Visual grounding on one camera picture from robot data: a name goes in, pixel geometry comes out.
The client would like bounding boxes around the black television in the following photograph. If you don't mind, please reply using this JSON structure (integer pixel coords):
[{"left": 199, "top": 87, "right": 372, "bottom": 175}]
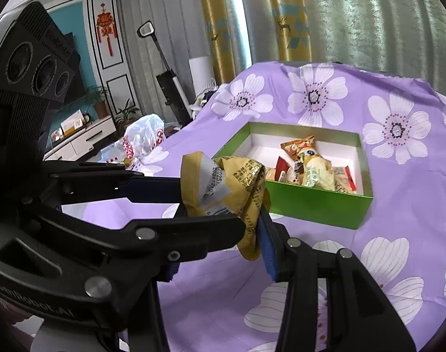
[{"left": 62, "top": 33, "right": 87, "bottom": 105}]

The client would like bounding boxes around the purple floral tablecloth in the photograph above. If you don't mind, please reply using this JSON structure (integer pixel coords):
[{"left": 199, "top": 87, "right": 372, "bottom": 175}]
[{"left": 62, "top": 60, "right": 446, "bottom": 352}]

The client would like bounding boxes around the potted plant brown pot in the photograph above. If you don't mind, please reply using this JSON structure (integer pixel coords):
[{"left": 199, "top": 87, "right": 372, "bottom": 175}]
[{"left": 84, "top": 85, "right": 110, "bottom": 120}]

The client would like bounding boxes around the pale yellow green snack packet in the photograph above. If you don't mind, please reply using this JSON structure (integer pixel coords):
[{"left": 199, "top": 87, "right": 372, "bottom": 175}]
[{"left": 302, "top": 154, "right": 337, "bottom": 191}]

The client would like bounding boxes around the green cardboard box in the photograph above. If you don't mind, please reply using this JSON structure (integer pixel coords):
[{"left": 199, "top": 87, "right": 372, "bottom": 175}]
[{"left": 212, "top": 122, "right": 374, "bottom": 230}]

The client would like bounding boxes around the gold curtain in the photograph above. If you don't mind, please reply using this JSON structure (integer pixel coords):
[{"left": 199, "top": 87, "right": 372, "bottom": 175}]
[
  {"left": 197, "top": 0, "right": 247, "bottom": 85},
  {"left": 263, "top": 0, "right": 313, "bottom": 63}
]

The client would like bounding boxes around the grey curtain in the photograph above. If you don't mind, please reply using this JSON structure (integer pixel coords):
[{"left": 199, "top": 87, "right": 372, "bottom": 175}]
[
  {"left": 238, "top": 0, "right": 446, "bottom": 96},
  {"left": 115, "top": 0, "right": 209, "bottom": 118}
]

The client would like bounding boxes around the red snack packet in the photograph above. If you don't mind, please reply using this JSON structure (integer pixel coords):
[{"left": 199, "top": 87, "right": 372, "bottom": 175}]
[{"left": 274, "top": 156, "right": 293, "bottom": 183}]

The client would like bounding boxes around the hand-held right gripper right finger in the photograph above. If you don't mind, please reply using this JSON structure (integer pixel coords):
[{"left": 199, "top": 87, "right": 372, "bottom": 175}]
[{"left": 258, "top": 209, "right": 416, "bottom": 352}]

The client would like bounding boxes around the red-ended clear snack packet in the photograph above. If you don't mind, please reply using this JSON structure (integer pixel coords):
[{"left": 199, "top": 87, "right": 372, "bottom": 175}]
[{"left": 333, "top": 166, "right": 357, "bottom": 194}]

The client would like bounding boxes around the white snack packet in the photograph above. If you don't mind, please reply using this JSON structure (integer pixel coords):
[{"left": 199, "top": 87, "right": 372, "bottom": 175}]
[{"left": 287, "top": 164, "right": 305, "bottom": 186}]

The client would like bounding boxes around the white television cabinet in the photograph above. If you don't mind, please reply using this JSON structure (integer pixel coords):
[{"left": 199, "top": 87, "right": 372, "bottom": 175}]
[{"left": 43, "top": 115, "right": 117, "bottom": 162}]

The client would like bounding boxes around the dark yellow snack packet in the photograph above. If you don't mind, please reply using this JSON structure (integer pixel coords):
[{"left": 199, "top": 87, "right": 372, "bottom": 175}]
[{"left": 181, "top": 151, "right": 271, "bottom": 262}]

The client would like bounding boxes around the upright vacuum cleaner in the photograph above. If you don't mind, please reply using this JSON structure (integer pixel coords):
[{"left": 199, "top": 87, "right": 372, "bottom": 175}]
[{"left": 136, "top": 21, "right": 192, "bottom": 125}]

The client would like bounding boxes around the red hanging knot decoration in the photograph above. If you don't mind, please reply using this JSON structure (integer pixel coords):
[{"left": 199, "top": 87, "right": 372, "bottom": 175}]
[{"left": 96, "top": 3, "right": 118, "bottom": 56}]

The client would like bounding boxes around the white red plastic bag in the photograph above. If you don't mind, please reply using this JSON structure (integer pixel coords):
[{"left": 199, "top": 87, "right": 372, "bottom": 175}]
[{"left": 98, "top": 114, "right": 168, "bottom": 171}]

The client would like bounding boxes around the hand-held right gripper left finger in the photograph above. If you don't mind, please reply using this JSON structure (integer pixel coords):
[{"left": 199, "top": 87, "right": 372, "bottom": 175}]
[{"left": 146, "top": 263, "right": 181, "bottom": 352}]

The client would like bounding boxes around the white box-shaped appliance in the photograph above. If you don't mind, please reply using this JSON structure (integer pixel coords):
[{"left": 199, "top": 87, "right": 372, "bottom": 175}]
[{"left": 188, "top": 56, "right": 218, "bottom": 98}]

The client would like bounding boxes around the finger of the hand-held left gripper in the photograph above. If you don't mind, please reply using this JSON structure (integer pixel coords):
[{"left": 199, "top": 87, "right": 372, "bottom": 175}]
[
  {"left": 43, "top": 160, "right": 183, "bottom": 207},
  {"left": 36, "top": 205, "right": 246, "bottom": 265}
]

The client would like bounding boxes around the panda print snack packet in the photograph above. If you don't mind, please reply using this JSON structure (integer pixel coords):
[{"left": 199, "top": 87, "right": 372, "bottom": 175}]
[{"left": 294, "top": 148, "right": 319, "bottom": 165}]

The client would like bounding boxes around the small potted plant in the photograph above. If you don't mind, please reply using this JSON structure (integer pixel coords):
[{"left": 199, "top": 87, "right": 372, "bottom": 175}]
[{"left": 115, "top": 99, "right": 140, "bottom": 129}]

